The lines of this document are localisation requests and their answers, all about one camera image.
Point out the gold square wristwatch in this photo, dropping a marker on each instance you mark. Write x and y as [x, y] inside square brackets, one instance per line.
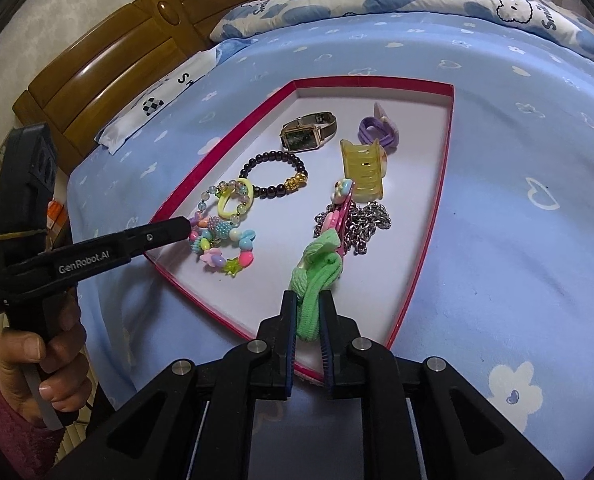
[299, 136]

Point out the blue floral bed sheet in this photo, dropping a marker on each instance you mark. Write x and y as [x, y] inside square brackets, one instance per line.
[502, 235]

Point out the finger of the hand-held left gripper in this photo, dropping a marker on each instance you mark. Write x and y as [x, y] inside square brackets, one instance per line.
[162, 232]

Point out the pink flower hair clip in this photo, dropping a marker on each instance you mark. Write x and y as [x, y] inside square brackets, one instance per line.
[344, 220]

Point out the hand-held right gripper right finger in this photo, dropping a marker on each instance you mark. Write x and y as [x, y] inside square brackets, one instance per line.
[325, 360]

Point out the red shallow box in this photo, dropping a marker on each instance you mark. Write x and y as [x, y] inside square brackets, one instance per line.
[272, 285]

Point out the small orange object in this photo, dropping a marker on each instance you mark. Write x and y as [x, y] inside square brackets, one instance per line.
[58, 220]

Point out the person's left forearm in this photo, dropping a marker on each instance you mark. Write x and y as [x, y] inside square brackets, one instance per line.
[12, 435]

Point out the white printed pillow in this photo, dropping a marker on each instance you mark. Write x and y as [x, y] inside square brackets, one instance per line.
[177, 85]

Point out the wooden headboard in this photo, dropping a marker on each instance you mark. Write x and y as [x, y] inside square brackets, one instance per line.
[102, 70]

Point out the yellow hair claw clip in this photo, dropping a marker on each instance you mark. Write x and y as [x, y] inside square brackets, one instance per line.
[364, 175]

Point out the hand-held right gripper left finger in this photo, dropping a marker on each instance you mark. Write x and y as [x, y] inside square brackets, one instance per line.
[292, 360]

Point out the person's left hand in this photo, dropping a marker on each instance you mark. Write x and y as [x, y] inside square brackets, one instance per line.
[67, 355]

